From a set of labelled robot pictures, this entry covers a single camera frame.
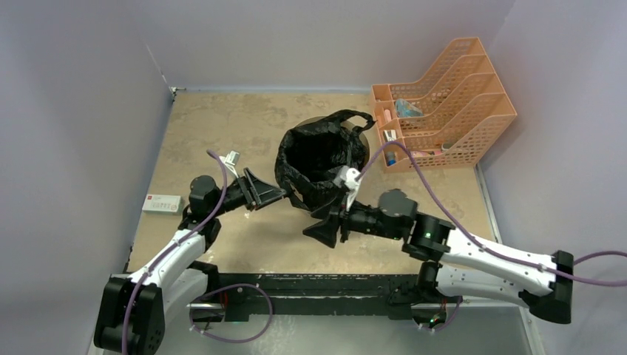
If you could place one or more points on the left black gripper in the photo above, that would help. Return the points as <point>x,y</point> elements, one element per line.
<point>254,191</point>

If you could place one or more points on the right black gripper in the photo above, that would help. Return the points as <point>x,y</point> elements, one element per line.
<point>326,231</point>

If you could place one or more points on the black plastic trash bag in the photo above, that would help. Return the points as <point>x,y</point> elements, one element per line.
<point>309,190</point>

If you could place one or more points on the beige round trash bin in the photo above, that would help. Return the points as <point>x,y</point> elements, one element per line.
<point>324,143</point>

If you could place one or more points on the orange plastic file organizer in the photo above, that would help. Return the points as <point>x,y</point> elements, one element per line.
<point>466,108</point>

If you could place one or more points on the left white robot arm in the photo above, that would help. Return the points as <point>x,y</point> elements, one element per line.
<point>136,308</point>

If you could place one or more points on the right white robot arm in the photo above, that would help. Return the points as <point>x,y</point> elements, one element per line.
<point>453,265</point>

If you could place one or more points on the blue small bottle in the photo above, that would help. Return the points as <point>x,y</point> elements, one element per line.
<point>390,158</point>

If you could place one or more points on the white small box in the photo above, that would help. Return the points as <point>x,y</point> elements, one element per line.
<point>162,204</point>

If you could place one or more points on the white stapler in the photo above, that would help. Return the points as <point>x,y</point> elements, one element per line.
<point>389,135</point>

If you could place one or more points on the pink small item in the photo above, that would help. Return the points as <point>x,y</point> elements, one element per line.
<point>387,115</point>

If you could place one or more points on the teal packet in organizer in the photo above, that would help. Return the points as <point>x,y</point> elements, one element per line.
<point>405,109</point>

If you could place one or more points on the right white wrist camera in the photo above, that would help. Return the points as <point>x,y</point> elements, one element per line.
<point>349,179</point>

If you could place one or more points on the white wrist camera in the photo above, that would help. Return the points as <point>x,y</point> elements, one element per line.
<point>230,161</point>
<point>349,179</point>

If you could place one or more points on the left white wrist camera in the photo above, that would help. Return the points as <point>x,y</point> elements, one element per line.
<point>230,161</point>

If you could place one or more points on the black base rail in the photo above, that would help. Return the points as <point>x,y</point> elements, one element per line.
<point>318,294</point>

